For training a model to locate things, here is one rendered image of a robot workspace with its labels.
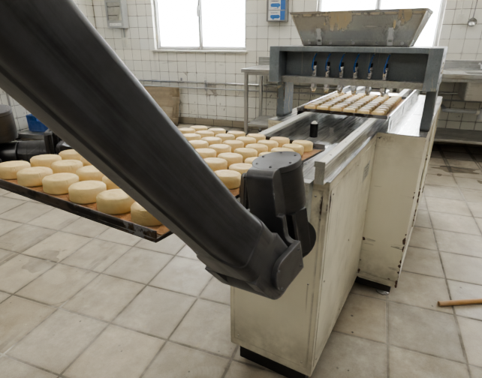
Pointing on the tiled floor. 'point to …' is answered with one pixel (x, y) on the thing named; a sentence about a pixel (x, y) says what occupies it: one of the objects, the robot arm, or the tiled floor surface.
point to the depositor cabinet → (390, 192)
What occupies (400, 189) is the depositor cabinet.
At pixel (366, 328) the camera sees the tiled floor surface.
